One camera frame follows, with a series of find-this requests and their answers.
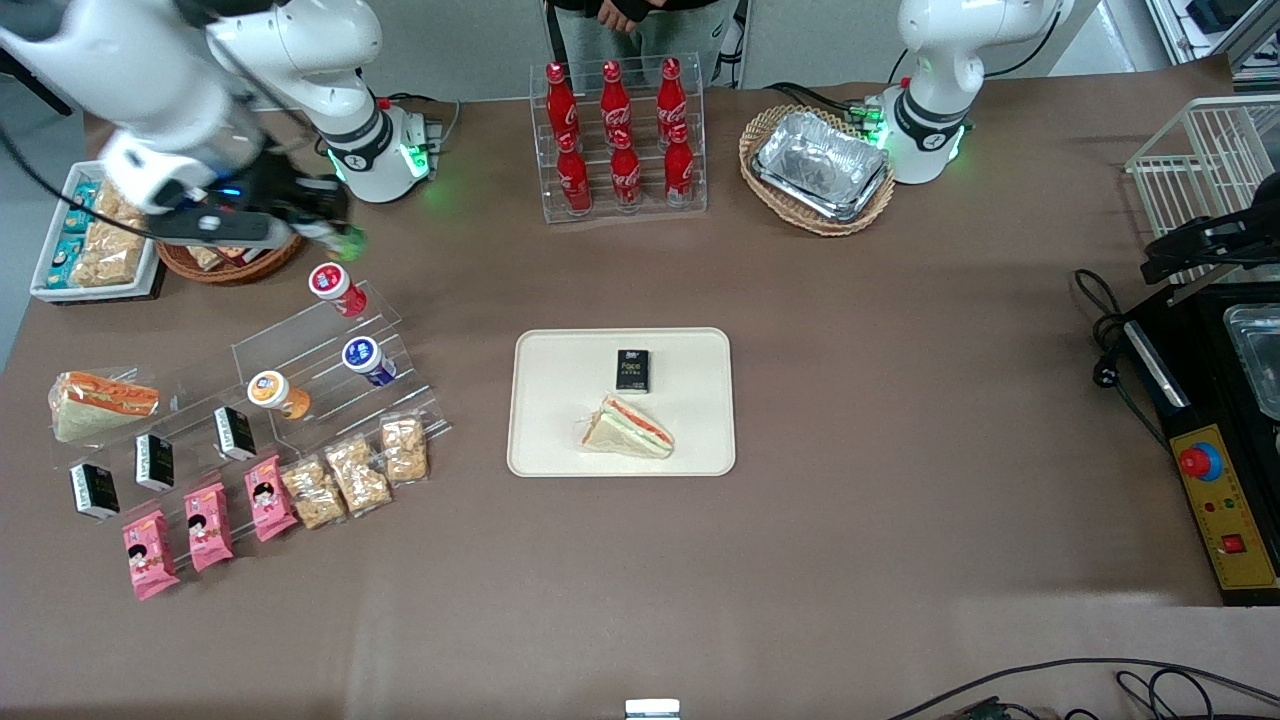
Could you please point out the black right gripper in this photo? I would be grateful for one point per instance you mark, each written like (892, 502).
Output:
(283, 190)

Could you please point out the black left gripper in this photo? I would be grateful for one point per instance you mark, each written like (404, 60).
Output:
(1192, 243)

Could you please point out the green cap gum bottle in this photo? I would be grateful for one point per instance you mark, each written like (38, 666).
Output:
(355, 243)

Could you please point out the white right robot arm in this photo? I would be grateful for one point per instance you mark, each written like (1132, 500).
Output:
(300, 50)

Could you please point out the red cap gum bottle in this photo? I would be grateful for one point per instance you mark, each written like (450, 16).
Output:
(336, 288)

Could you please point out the metal tray in machine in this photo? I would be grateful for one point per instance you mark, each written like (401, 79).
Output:
(1258, 355)

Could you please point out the blue cap gum bottle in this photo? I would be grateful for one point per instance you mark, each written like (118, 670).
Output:
(368, 361)

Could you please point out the orange cap gum bottle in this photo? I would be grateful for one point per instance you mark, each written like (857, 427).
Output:
(277, 394)

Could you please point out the cream plastic tray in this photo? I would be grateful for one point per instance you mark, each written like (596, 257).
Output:
(560, 410)

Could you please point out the wrapped sandwich on tray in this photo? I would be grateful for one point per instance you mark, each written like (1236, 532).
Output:
(628, 430)

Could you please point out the aluminium foil tray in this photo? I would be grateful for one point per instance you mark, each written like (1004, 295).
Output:
(820, 165)

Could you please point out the brown wicker snack basket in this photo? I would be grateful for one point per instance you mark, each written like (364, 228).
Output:
(230, 270)

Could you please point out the clear acrylic stepped display stand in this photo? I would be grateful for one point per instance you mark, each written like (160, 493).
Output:
(300, 345)

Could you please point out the black sealing machine yellow panel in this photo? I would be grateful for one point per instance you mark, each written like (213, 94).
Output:
(1210, 400)

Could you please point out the red emergency stop button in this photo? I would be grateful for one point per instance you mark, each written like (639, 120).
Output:
(1199, 460)

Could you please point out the clear bag of cereal snacks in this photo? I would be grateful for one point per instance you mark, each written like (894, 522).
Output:
(110, 245)

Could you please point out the black tissue pack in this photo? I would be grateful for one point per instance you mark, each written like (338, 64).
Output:
(632, 371)
(155, 461)
(235, 433)
(95, 491)

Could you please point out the clear wrapped cereal bar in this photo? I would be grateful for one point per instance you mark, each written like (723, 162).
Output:
(357, 476)
(405, 449)
(313, 493)

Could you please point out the red cola bottle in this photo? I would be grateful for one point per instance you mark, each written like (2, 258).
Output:
(671, 97)
(679, 165)
(561, 100)
(573, 178)
(615, 100)
(626, 172)

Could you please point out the teal snack pack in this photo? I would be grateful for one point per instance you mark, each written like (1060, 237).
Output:
(66, 262)
(80, 205)

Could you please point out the pink snack pack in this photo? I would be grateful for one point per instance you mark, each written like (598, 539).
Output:
(208, 527)
(150, 555)
(270, 498)

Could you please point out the white plastic bin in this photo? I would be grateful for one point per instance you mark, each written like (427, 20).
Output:
(45, 270)

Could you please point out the wrapped triangle sandwich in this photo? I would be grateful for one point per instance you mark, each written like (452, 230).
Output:
(100, 405)

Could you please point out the clear acrylic bottle rack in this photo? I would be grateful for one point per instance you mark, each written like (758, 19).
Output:
(700, 210)

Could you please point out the person in grey trousers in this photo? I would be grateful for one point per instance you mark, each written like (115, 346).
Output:
(680, 30)

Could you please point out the light wicker basket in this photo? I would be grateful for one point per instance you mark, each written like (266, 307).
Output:
(765, 195)

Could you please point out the small white device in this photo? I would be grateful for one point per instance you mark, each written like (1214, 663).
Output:
(652, 710)

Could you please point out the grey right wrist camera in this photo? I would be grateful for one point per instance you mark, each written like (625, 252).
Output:
(220, 231)

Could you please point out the aluminium frame shelf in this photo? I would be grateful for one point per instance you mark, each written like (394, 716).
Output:
(1215, 25)

